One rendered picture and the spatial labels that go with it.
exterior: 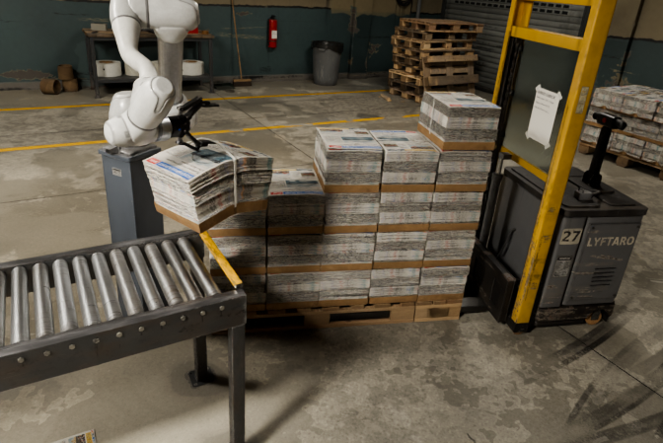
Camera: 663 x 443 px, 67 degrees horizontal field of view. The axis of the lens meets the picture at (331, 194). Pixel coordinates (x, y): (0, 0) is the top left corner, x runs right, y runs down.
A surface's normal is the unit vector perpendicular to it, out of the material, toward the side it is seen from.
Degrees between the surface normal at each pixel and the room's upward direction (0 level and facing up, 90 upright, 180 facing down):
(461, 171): 90
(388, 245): 90
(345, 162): 90
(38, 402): 0
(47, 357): 90
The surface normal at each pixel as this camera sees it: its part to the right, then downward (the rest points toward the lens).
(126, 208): -0.44, 0.33
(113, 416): 0.07, -0.92
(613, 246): 0.18, 0.40
